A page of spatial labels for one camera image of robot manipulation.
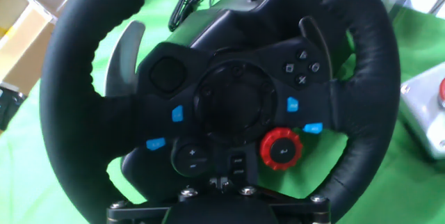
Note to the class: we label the cardboard box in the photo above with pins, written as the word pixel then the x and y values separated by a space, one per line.
pixel 24 36

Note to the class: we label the black plastic object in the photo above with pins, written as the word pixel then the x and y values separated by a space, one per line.
pixel 10 107

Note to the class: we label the green cloth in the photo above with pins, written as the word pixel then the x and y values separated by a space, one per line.
pixel 382 189

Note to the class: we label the black steering wheel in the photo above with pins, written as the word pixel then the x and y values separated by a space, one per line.
pixel 69 112

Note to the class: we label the grey box tall red button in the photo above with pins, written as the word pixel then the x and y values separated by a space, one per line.
pixel 422 112

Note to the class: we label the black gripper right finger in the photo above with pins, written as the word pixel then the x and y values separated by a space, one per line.
pixel 302 210

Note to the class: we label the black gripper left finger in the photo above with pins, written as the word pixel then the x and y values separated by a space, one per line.
pixel 139 213

